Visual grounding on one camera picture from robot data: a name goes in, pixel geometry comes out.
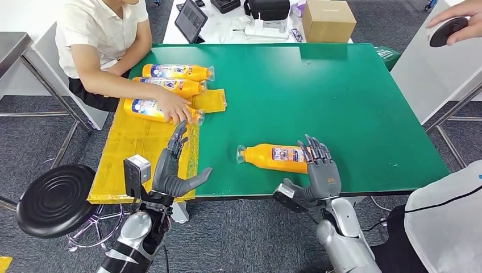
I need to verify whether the white power strip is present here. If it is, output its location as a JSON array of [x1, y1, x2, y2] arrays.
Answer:
[[244, 19, 290, 41]]

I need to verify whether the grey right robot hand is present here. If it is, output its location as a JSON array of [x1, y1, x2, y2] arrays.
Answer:
[[282, 134, 342, 202]]

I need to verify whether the orange plastic bottle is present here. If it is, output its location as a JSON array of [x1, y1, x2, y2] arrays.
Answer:
[[123, 98, 206, 126], [131, 77, 208, 100], [142, 64, 215, 82], [236, 143, 313, 175]]

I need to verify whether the black round stool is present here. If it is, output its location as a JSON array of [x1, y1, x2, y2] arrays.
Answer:
[[15, 164, 127, 253]]

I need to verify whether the black bag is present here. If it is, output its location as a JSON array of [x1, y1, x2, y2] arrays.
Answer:
[[243, 0, 291, 22]]

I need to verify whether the yellow taped cardboard mat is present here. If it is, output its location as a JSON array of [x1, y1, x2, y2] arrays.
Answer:
[[87, 88, 228, 205]]

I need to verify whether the brown cardboard box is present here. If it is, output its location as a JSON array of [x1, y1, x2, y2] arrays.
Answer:
[[301, 0, 357, 44]]

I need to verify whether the green bin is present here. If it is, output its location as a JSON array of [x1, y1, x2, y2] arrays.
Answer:
[[373, 45, 401, 72]]

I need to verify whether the black cable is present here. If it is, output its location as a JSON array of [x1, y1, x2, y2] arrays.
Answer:
[[363, 184, 482, 233]]

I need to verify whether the steel table frame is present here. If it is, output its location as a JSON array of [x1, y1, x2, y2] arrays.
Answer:
[[425, 81, 482, 170]]

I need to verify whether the person's hand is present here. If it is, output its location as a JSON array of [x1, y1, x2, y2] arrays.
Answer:
[[427, 0, 482, 47]]

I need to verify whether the person's right hand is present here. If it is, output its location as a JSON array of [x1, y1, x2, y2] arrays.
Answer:
[[156, 92, 193, 125]]

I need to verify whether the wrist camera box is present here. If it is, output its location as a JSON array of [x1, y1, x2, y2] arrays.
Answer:
[[273, 183, 302, 214], [123, 154, 152, 200]]

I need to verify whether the translucent plastic bag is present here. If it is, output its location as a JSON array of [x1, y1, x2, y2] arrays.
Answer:
[[290, 0, 308, 19]]

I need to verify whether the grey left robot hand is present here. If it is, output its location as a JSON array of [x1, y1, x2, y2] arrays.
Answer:
[[150, 119, 214, 198]]

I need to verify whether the black tray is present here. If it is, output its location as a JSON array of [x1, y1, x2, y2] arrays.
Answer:
[[209, 0, 242, 15]]

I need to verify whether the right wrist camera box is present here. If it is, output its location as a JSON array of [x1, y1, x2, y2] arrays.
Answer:
[[273, 183, 302, 214]]

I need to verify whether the stainless steel table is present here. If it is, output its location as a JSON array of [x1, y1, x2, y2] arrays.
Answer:
[[0, 32, 93, 212]]

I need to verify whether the dark tablet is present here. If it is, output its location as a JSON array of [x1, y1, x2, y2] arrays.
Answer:
[[174, 0, 209, 44]]

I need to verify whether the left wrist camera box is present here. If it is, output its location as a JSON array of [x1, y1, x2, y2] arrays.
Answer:
[[123, 154, 152, 200]]

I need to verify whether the round black white device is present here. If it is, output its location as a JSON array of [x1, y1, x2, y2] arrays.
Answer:
[[427, 16, 469, 48]]

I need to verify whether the person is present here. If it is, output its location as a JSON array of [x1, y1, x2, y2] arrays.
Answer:
[[371, 160, 482, 273], [54, 0, 193, 125]]

